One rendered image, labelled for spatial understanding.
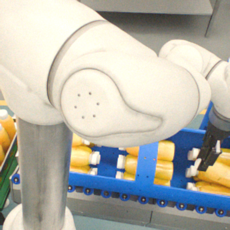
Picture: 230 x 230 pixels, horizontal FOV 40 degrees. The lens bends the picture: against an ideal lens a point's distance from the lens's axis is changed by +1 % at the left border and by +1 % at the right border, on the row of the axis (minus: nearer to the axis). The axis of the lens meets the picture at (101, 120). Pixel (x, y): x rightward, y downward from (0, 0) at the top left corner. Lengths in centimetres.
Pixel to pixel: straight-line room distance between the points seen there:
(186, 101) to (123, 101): 11
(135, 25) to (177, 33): 52
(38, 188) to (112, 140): 33
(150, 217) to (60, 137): 91
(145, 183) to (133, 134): 81
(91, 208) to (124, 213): 14
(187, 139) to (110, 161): 34
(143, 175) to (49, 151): 62
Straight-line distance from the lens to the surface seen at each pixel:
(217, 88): 86
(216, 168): 116
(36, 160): 56
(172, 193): 116
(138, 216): 137
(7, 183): 144
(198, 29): 410
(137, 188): 114
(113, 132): 30
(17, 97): 45
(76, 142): 117
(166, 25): 407
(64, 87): 31
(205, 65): 87
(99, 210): 137
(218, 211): 134
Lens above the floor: 210
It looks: 49 degrees down
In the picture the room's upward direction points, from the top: 2 degrees clockwise
